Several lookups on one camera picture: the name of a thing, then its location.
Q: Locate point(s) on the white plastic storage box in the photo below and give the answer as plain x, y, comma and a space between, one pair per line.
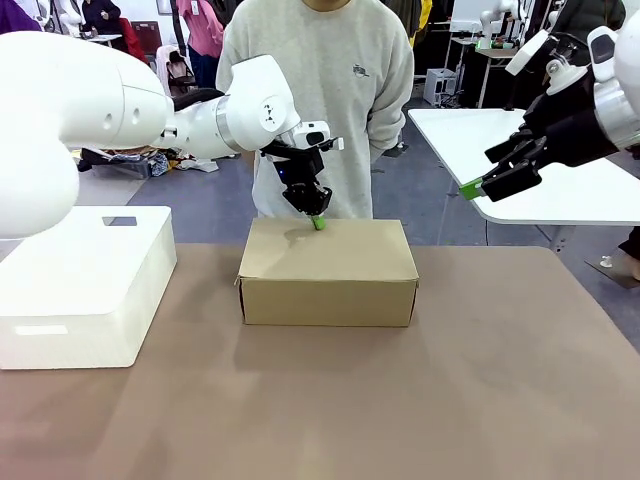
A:
75, 280

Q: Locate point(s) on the person's torso in light sweater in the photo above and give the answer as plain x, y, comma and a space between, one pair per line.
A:
330, 90

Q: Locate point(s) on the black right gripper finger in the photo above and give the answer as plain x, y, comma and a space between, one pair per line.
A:
515, 147
510, 182

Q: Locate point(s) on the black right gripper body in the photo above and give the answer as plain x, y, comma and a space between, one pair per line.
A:
570, 130

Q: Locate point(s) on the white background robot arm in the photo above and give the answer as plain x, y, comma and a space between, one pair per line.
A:
495, 12

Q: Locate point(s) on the background person in black top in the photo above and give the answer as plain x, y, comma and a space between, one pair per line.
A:
97, 15

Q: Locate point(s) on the background person in pink shirt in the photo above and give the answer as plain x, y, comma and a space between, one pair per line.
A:
200, 30

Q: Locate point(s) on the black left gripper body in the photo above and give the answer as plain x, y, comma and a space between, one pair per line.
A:
300, 170

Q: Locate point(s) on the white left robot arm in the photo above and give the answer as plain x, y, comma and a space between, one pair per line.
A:
75, 110

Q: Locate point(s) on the background person in dark clothes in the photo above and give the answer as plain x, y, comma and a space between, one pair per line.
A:
585, 15

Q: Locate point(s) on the brown cardboard shoe box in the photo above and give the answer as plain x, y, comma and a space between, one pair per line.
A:
325, 280

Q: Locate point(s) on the white crumpled cloth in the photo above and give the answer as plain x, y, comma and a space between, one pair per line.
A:
200, 163

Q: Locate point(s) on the background table with green item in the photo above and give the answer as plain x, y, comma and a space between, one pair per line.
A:
492, 52

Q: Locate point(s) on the white side table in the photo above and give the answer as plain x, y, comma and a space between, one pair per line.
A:
450, 140

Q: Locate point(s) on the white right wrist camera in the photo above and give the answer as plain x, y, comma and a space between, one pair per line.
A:
527, 52

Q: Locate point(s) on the background person in purple top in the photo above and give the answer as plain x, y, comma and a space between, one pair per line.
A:
17, 15

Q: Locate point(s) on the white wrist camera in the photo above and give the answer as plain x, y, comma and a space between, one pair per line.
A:
527, 52
312, 134

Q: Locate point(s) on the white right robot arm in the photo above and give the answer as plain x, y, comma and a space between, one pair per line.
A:
627, 60

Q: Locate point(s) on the chair draped with clothes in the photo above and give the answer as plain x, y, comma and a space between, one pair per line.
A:
175, 70

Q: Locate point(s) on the red jacket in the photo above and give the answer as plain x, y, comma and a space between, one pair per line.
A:
131, 42

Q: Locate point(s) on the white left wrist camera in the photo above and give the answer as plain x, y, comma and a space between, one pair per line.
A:
312, 134

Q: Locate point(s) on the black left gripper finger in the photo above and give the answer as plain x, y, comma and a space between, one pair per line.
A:
296, 196
322, 197

